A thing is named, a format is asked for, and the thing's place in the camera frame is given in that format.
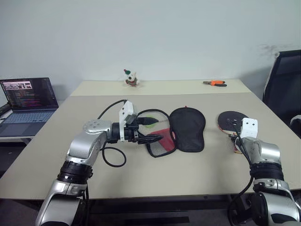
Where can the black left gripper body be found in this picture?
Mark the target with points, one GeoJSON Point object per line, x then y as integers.
{"type": "Point", "coordinates": [131, 133]}

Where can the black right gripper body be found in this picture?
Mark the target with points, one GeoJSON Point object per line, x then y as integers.
{"type": "Point", "coordinates": [238, 131]}

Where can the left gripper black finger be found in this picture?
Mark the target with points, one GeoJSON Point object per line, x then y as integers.
{"type": "Point", "coordinates": [148, 121]}
{"type": "Point", "coordinates": [150, 138]}

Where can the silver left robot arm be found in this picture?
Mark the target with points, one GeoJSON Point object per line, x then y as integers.
{"type": "Point", "coordinates": [82, 146]}

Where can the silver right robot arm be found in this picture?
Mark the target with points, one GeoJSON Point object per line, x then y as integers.
{"type": "Point", "coordinates": [268, 153]}

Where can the black rubber table tennis paddle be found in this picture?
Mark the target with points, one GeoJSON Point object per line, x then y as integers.
{"type": "Point", "coordinates": [224, 117]}

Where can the black mesh paddle case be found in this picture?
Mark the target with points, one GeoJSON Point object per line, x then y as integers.
{"type": "Point", "coordinates": [188, 131]}

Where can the small white toy figure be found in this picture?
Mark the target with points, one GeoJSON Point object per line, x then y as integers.
{"type": "Point", "coordinates": [130, 77]}

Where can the black mesh office chair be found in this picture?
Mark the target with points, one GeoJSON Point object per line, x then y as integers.
{"type": "Point", "coordinates": [284, 89]}

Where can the open grey laptop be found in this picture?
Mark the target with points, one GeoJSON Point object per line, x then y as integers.
{"type": "Point", "coordinates": [28, 94]}

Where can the black object beside laptop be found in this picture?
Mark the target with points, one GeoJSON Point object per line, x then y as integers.
{"type": "Point", "coordinates": [3, 110]}

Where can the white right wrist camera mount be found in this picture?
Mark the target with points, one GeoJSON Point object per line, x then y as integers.
{"type": "Point", "coordinates": [249, 129]}

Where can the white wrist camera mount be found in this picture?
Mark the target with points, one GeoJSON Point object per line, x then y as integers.
{"type": "Point", "coordinates": [249, 129]}
{"type": "Point", "coordinates": [127, 109]}

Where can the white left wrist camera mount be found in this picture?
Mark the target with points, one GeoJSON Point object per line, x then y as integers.
{"type": "Point", "coordinates": [127, 109]}

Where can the dark table frame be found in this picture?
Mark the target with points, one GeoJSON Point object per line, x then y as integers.
{"type": "Point", "coordinates": [152, 207]}

